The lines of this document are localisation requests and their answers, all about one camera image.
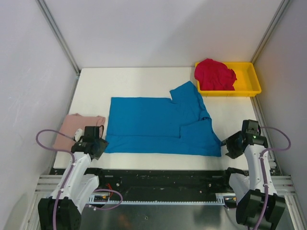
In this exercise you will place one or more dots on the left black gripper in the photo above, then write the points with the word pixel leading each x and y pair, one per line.
pixel 103 144

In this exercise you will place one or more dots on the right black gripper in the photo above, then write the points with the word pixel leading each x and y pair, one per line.
pixel 232 151

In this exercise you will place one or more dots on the blue t shirt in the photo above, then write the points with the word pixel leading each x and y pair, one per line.
pixel 179 124

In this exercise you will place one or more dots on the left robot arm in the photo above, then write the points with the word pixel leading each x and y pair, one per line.
pixel 62 210

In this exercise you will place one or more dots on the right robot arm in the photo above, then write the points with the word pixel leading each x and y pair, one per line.
pixel 258 205

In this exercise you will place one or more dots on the folded pink t shirt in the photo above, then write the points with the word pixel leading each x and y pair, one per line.
pixel 69 127

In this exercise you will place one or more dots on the yellow plastic tray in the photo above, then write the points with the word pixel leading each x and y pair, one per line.
pixel 246 85

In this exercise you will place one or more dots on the red t shirt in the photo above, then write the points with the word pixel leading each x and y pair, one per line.
pixel 214 76

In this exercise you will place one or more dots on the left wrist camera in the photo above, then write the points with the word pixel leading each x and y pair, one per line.
pixel 78 135

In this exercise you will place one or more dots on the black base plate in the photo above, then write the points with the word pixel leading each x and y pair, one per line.
pixel 158 187

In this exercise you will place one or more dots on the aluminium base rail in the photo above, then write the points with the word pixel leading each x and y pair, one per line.
pixel 48 183

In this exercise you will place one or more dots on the left aluminium frame post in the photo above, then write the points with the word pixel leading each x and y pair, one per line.
pixel 58 34

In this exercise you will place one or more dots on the aluminium frame post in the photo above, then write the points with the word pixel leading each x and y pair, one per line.
pixel 279 14
pixel 58 34

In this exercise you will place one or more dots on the right aluminium frame post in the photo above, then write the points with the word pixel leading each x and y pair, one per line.
pixel 279 14

